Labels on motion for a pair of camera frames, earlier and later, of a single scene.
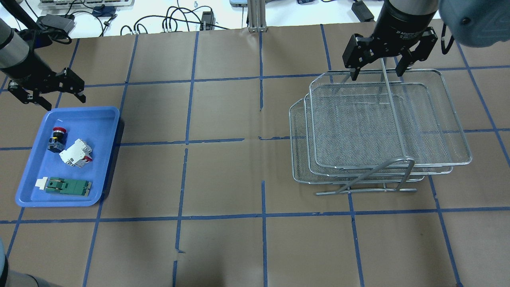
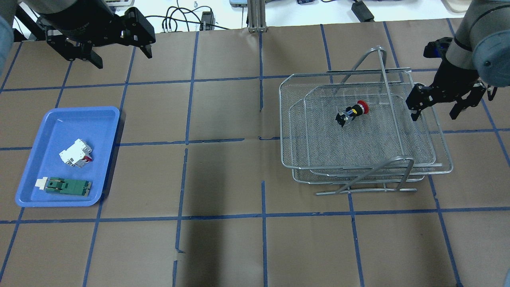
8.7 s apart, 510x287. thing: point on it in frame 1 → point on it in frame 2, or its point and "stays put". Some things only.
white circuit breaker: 78,155 stays put
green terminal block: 58,185 stays put
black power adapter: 362,12 stays put
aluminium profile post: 257,17 stays put
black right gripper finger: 354,74 → 414,116
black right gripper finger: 404,62 → 456,110
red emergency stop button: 58,142 → 361,107
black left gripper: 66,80 → 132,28
